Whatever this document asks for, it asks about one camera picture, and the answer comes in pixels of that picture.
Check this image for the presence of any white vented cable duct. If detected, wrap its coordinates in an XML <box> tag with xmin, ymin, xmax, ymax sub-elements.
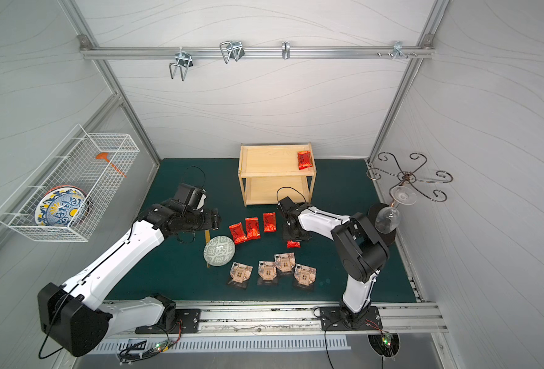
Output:
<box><xmin>91</xmin><ymin>334</ymin><xmax>351</xmax><ymax>355</ymax></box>

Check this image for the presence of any blue yellow patterned plate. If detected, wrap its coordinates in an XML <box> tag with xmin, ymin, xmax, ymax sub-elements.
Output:
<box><xmin>34</xmin><ymin>186</ymin><xmax>88</xmax><ymax>227</ymax></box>

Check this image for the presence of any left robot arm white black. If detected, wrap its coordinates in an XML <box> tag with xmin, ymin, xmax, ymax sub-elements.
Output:
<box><xmin>37</xmin><ymin>202</ymin><xmax>221</xmax><ymax>357</ymax></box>

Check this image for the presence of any orange spatula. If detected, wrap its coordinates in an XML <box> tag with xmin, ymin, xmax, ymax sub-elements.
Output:
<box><xmin>95</xmin><ymin>152</ymin><xmax>126</xmax><ymax>178</ymax></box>

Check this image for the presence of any metal double hook middle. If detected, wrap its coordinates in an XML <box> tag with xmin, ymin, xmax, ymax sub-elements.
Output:
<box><xmin>219</xmin><ymin>41</ymin><xmax>245</xmax><ymax>65</ymax></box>

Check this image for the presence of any metal double hook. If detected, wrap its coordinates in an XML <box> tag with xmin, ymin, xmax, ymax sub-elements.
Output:
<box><xmin>219</xmin><ymin>41</ymin><xmax>245</xmax><ymax>65</ymax></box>
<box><xmin>168</xmin><ymin>47</ymin><xmax>194</xmax><ymax>81</ymax></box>

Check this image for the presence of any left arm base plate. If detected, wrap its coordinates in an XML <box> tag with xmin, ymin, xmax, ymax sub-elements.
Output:
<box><xmin>135</xmin><ymin>308</ymin><xmax>201</xmax><ymax>335</ymax></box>

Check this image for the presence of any clear wine glass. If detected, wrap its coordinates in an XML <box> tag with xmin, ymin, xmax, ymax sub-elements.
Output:
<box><xmin>375</xmin><ymin>185</ymin><xmax>417</xmax><ymax>235</ymax></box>

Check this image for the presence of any wooden two-tier shelf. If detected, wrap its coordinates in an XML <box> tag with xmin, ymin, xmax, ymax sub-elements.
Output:
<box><xmin>238</xmin><ymin>143</ymin><xmax>317</xmax><ymax>206</ymax></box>

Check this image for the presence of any red tea bag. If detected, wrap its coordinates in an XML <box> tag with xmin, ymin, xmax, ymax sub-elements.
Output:
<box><xmin>229</xmin><ymin>222</ymin><xmax>247</xmax><ymax>245</ymax></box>
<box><xmin>245</xmin><ymin>217</ymin><xmax>261</xmax><ymax>241</ymax></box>
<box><xmin>298</xmin><ymin>151</ymin><xmax>313</xmax><ymax>170</ymax></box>
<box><xmin>287</xmin><ymin>240</ymin><xmax>301</xmax><ymax>249</ymax></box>
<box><xmin>263</xmin><ymin>212</ymin><xmax>278</xmax><ymax>233</ymax></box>

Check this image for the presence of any green patterned round bowl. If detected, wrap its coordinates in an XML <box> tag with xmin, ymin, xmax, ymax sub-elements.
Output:
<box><xmin>203</xmin><ymin>236</ymin><xmax>235</xmax><ymax>267</ymax></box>

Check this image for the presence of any small metal hook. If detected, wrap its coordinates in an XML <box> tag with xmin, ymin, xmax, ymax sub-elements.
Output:
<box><xmin>281</xmin><ymin>41</ymin><xmax>290</xmax><ymax>60</ymax></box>

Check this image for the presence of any metal double hook left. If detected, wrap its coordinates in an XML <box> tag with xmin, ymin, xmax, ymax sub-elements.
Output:
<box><xmin>168</xmin><ymin>47</ymin><xmax>194</xmax><ymax>81</ymax></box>

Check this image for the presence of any white wire basket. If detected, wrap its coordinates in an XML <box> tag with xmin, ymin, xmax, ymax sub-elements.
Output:
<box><xmin>0</xmin><ymin>125</ymin><xmax>139</xmax><ymax>243</ymax></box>

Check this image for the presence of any green table mat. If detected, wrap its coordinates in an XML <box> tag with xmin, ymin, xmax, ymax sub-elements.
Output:
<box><xmin>105</xmin><ymin>157</ymin><xmax>418</xmax><ymax>304</ymax></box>

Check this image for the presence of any black metal glass rack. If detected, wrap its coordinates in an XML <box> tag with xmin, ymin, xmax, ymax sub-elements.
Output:
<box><xmin>365</xmin><ymin>151</ymin><xmax>454</xmax><ymax>250</ymax></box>

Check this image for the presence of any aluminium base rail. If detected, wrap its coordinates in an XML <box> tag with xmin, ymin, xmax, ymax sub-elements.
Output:
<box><xmin>176</xmin><ymin>301</ymin><xmax>448</xmax><ymax>336</ymax></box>

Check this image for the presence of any floral tea bag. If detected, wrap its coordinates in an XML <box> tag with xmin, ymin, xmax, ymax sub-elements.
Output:
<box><xmin>293</xmin><ymin>264</ymin><xmax>317</xmax><ymax>291</ymax></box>
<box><xmin>274</xmin><ymin>252</ymin><xmax>296</xmax><ymax>276</ymax></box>
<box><xmin>227</xmin><ymin>262</ymin><xmax>253</xmax><ymax>290</ymax></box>
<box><xmin>258</xmin><ymin>261</ymin><xmax>279</xmax><ymax>286</ymax></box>

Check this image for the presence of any metal hook right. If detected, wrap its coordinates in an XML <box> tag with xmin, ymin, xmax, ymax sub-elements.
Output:
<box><xmin>376</xmin><ymin>42</ymin><xmax>417</xmax><ymax>60</ymax></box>

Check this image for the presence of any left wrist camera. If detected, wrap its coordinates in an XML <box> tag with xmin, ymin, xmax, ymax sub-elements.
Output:
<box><xmin>174</xmin><ymin>183</ymin><xmax>207</xmax><ymax>209</ymax></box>

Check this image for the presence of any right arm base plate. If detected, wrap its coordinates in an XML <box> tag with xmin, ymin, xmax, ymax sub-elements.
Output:
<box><xmin>313</xmin><ymin>305</ymin><xmax>383</xmax><ymax>331</ymax></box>

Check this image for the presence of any aluminium crossbar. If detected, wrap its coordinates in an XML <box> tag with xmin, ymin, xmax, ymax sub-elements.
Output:
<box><xmin>81</xmin><ymin>45</ymin><xmax>436</xmax><ymax>61</ymax></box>

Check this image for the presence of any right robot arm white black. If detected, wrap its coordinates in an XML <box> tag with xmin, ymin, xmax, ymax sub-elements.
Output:
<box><xmin>277</xmin><ymin>197</ymin><xmax>390</xmax><ymax>316</ymax></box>

